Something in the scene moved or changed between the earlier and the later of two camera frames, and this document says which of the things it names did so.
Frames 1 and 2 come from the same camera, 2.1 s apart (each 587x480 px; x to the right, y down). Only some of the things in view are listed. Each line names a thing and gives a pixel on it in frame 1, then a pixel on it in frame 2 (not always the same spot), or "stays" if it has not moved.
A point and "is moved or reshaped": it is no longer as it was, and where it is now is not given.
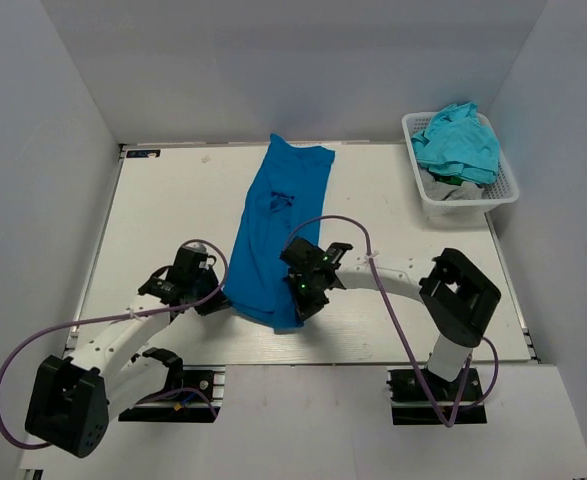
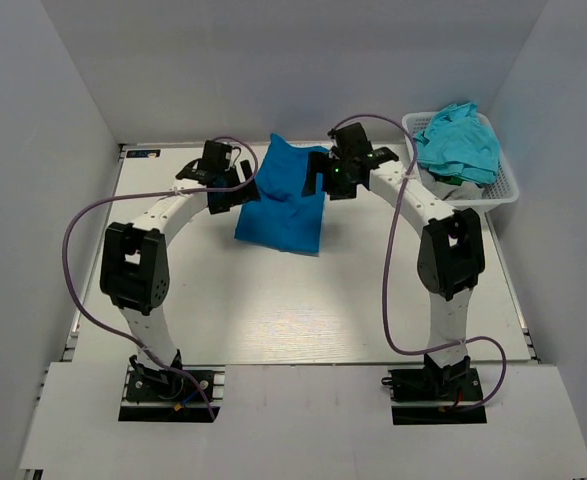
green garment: x=450 y=179 stays
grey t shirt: x=447 y=191 stays
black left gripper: x=212 y=298 to x=230 y=195
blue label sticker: x=143 y=153 stays
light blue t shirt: x=457 y=143 stays
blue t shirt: x=287 y=192 is moved or reshaped
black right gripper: x=302 y=298 to x=330 y=176
